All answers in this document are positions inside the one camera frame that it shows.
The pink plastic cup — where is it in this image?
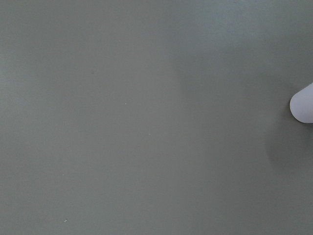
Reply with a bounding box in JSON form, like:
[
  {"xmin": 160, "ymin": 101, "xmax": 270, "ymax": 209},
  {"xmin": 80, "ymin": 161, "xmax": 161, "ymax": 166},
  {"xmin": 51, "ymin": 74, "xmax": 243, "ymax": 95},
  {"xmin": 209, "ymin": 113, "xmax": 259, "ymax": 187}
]
[{"xmin": 290, "ymin": 83, "xmax": 313, "ymax": 123}]

